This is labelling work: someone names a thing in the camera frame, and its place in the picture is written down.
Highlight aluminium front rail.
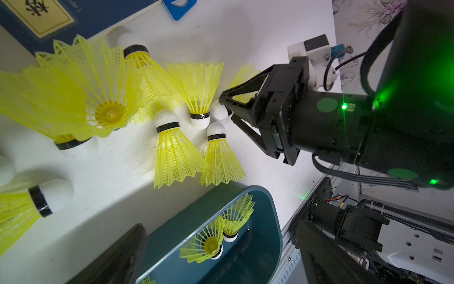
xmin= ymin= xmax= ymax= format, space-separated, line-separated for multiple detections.
xmin=269 ymin=166 xmax=454 ymax=284

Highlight dark blue book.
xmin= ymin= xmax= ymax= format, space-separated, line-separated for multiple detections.
xmin=1 ymin=0 xmax=161 ymax=54

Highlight yellow shuttlecock lower left pile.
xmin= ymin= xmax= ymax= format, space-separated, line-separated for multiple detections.
xmin=1 ymin=179 xmax=74 ymax=255

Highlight yellow shuttlecock lower right pile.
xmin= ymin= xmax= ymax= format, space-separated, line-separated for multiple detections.
xmin=199 ymin=123 xmax=246 ymax=186

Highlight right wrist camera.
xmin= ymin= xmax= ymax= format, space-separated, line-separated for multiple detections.
xmin=287 ymin=34 xmax=331 ymax=91

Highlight dark teal storage tray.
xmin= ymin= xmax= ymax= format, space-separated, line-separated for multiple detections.
xmin=136 ymin=182 xmax=283 ymax=284

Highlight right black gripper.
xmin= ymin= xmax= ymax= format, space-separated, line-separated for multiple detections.
xmin=218 ymin=56 xmax=309 ymax=166

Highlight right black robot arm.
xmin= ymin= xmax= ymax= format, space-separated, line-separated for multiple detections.
xmin=219 ymin=1 xmax=454 ymax=190

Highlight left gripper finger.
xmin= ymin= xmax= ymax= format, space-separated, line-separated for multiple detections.
xmin=68 ymin=224 xmax=148 ymax=284

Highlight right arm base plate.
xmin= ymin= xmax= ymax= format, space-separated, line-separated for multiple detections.
xmin=289 ymin=177 xmax=390 ymax=255

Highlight yellow shuttlecock centre pile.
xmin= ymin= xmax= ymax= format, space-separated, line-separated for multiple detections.
xmin=166 ymin=62 xmax=224 ymax=130

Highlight yellow shuttlecock pile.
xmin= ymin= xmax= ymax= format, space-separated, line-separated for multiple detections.
xmin=166 ymin=62 xmax=224 ymax=130
xmin=23 ymin=35 xmax=143 ymax=140
xmin=1 ymin=179 xmax=74 ymax=255
xmin=199 ymin=123 xmax=246 ymax=186

